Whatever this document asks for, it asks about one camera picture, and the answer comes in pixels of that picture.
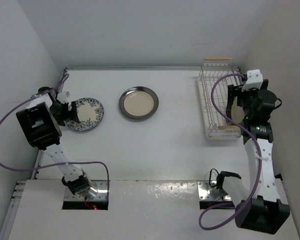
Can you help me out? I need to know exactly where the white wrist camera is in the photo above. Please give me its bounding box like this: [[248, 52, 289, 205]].
[[241, 69, 263, 92], [56, 91, 70, 104]]

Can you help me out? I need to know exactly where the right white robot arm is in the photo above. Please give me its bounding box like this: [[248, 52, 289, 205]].
[[215, 79, 290, 235]]

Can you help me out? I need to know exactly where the black checkered rim plate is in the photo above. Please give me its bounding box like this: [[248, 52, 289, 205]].
[[226, 96, 245, 124]]

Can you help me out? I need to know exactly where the metal base plate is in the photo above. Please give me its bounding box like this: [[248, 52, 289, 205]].
[[197, 180, 232, 202], [64, 180, 108, 202]]

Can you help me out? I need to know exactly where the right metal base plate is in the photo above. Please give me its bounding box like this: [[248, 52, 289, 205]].
[[197, 180, 232, 202]]

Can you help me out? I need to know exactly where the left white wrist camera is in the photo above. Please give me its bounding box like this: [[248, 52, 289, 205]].
[[56, 91, 70, 104]]

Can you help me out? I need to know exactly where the dark rimmed cream plate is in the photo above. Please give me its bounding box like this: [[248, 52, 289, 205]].
[[118, 86, 159, 121]]

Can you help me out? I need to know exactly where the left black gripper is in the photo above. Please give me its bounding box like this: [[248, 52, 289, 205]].
[[49, 101, 79, 127]]

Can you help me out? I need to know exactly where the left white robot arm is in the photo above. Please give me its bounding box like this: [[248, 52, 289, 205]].
[[16, 86, 96, 199]]

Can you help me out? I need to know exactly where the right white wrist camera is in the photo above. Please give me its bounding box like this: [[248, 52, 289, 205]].
[[241, 69, 263, 92]]

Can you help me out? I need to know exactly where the blue floral plate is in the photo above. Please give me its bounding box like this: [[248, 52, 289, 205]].
[[66, 97, 105, 132]]

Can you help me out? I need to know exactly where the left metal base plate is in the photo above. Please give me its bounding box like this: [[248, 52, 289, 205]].
[[64, 180, 108, 202]]

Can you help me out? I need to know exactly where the white wire dish rack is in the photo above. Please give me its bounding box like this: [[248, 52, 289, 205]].
[[197, 57, 241, 141]]

